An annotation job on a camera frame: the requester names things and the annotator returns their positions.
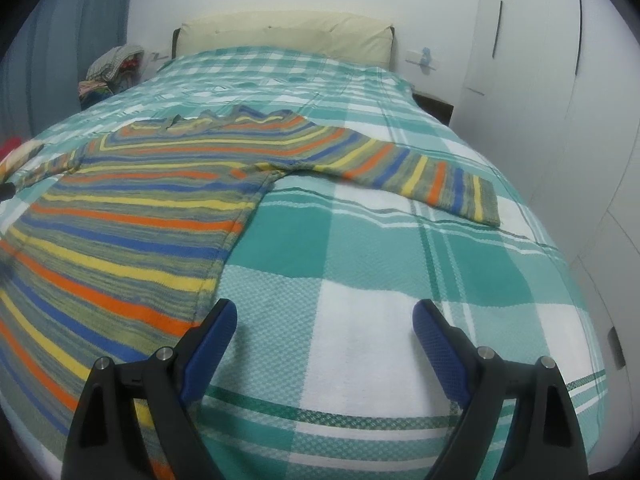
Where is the grey blue curtain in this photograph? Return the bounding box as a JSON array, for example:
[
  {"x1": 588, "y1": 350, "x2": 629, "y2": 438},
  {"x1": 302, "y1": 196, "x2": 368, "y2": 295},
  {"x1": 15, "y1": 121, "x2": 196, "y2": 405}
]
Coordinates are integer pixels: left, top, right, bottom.
[{"x1": 0, "y1": 0, "x2": 137, "y2": 136}]

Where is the multicolour striped knit sweater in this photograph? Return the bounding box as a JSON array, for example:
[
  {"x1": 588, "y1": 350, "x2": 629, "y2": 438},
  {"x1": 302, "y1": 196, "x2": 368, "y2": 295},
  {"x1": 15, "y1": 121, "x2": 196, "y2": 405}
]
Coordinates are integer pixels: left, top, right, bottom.
[{"x1": 0, "y1": 105, "x2": 502, "y2": 480}]

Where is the wall socket with blue plug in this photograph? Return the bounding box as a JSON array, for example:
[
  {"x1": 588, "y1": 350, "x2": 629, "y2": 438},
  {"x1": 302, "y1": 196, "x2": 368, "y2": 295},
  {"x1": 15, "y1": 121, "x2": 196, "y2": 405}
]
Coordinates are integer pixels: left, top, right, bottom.
[{"x1": 405, "y1": 46, "x2": 438, "y2": 73}]

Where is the cream padded headboard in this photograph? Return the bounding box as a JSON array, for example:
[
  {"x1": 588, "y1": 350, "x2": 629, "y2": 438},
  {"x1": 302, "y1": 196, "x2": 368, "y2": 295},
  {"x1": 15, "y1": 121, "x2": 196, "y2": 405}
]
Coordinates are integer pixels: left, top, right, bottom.
[{"x1": 172, "y1": 10, "x2": 396, "y2": 71}]

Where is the green white plaid blanket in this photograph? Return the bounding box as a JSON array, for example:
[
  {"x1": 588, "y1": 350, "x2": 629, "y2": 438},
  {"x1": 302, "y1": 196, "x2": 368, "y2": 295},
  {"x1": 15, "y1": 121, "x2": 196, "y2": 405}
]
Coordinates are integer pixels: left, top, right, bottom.
[{"x1": 0, "y1": 47, "x2": 608, "y2": 480}]

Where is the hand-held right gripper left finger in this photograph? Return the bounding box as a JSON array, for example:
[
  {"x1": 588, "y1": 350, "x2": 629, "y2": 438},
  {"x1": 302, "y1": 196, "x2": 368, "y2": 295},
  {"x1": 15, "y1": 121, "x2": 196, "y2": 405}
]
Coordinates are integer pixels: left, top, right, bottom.
[{"x1": 60, "y1": 298, "x2": 238, "y2": 480}]

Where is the pile of mixed clothes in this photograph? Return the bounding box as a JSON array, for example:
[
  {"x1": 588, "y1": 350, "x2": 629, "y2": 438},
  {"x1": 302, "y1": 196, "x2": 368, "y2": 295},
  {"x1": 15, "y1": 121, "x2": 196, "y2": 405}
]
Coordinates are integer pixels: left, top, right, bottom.
[{"x1": 77, "y1": 45, "x2": 148, "y2": 111}]

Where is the white wardrobe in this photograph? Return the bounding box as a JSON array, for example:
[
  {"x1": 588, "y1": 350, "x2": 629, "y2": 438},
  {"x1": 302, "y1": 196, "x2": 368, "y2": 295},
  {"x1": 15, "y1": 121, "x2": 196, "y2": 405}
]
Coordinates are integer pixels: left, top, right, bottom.
[{"x1": 450, "y1": 0, "x2": 640, "y2": 391}]

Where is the short dark wardrobe handle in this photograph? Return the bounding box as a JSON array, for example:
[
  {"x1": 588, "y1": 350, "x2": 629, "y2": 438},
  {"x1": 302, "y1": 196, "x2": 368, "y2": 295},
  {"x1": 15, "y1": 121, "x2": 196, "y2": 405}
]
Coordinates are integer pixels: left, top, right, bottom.
[{"x1": 606, "y1": 327, "x2": 627, "y2": 372}]

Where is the long dark wardrobe handle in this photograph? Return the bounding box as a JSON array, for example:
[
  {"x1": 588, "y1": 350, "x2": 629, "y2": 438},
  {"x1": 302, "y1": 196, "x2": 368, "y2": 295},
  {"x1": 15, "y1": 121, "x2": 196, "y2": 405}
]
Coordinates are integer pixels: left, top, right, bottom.
[
  {"x1": 574, "y1": 0, "x2": 584, "y2": 77},
  {"x1": 491, "y1": 0, "x2": 503, "y2": 61}
]

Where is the dark wooden nightstand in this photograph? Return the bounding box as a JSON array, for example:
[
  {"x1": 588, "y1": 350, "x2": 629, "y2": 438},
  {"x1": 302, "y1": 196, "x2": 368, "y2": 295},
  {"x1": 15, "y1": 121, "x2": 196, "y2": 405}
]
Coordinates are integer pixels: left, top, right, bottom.
[{"x1": 412, "y1": 91, "x2": 455, "y2": 126}]

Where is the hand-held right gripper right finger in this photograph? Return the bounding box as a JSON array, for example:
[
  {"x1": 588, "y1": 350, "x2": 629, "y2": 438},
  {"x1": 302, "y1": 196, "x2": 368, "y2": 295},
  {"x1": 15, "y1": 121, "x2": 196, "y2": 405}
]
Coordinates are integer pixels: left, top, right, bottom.
[{"x1": 411, "y1": 298, "x2": 591, "y2": 480}]

